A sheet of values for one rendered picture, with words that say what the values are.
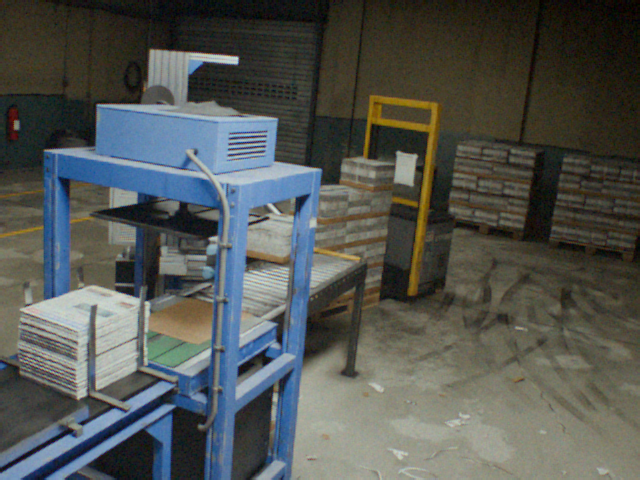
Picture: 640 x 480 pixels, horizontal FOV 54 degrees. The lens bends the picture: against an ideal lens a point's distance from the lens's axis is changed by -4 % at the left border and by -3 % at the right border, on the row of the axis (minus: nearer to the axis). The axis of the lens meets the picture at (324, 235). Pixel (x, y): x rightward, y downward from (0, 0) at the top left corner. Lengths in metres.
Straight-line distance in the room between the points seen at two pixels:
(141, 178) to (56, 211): 0.48
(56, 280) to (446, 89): 9.30
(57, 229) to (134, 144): 0.50
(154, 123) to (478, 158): 7.48
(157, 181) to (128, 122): 0.33
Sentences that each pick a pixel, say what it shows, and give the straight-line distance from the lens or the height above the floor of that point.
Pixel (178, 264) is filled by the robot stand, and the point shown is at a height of 0.73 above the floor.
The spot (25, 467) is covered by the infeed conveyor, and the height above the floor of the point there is 0.79.
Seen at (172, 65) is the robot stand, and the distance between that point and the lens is 4.28.
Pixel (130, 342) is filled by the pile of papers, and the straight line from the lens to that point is 2.50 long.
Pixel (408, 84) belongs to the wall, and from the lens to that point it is 11.63.
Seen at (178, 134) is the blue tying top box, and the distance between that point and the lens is 2.51.
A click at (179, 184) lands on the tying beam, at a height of 1.51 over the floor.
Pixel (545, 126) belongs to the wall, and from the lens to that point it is 11.16.
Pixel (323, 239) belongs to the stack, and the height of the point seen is 0.71.
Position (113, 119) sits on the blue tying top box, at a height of 1.70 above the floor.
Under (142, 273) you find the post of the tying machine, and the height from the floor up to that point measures 0.90.
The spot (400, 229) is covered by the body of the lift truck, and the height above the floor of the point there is 0.64.
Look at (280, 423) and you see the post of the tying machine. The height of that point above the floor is 0.33.
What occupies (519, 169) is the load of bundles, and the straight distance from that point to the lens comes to 9.59.
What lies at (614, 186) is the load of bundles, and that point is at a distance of 9.49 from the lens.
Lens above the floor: 1.91
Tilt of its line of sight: 13 degrees down
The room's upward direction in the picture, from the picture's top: 6 degrees clockwise
